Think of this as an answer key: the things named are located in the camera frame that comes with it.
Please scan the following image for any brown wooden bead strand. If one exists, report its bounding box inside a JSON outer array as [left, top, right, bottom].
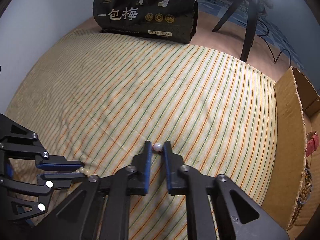
[[287, 159, 313, 230]]

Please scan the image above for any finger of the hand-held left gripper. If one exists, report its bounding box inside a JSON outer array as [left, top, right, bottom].
[[0, 172, 87, 222], [0, 114, 85, 171]]

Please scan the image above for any yellow striped cloth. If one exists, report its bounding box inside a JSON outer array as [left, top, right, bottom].
[[5, 29, 279, 240]]

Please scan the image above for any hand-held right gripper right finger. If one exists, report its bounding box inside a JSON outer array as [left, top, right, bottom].
[[164, 141, 290, 240]]

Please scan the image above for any black power cable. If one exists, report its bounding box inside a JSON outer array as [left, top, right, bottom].
[[257, 0, 293, 68]]

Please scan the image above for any leather strap wristwatch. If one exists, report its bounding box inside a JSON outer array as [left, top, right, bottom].
[[305, 132, 320, 158]]

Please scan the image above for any blue patterned bedsheet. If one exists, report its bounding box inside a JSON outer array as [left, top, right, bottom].
[[197, 0, 313, 70]]

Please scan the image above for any cardboard box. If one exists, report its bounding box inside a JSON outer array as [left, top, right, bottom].
[[260, 66, 320, 232]]

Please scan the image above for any white bead bracelet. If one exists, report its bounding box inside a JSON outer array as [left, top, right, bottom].
[[74, 166, 92, 178]]

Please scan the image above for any black snack bag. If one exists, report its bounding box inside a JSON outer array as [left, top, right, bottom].
[[92, 0, 199, 44]]

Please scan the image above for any black tripod stand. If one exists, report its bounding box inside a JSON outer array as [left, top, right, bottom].
[[212, 0, 265, 63]]

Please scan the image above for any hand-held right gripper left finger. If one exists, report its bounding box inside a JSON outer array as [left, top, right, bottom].
[[32, 141, 153, 240]]

